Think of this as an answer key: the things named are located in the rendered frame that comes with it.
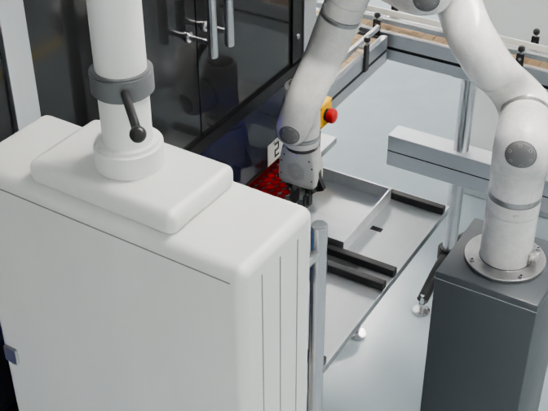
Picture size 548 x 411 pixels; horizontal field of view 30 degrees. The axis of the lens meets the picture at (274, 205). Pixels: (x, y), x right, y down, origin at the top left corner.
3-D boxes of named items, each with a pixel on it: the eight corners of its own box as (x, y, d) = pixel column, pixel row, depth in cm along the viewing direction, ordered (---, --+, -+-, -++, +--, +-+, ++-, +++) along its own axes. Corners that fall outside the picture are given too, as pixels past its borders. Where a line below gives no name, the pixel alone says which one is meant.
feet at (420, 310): (407, 312, 357) (409, 281, 349) (461, 238, 392) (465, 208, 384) (428, 320, 354) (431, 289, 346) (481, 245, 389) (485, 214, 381)
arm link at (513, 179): (543, 184, 235) (559, 93, 222) (537, 230, 221) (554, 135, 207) (491, 176, 238) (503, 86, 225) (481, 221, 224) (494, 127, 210)
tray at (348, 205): (222, 211, 256) (222, 200, 254) (275, 162, 274) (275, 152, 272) (343, 254, 241) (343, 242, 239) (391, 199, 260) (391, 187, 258)
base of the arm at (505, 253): (556, 249, 246) (568, 186, 235) (529, 293, 232) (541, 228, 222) (481, 226, 254) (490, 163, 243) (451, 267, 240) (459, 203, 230)
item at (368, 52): (283, 162, 281) (283, 112, 272) (236, 147, 287) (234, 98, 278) (391, 63, 329) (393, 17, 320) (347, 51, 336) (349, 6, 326)
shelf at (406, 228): (127, 306, 229) (126, 299, 228) (285, 160, 278) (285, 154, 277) (315, 384, 209) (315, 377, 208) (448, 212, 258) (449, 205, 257)
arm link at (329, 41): (348, 45, 210) (302, 156, 229) (364, 13, 223) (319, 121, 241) (308, 27, 210) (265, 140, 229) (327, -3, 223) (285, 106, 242)
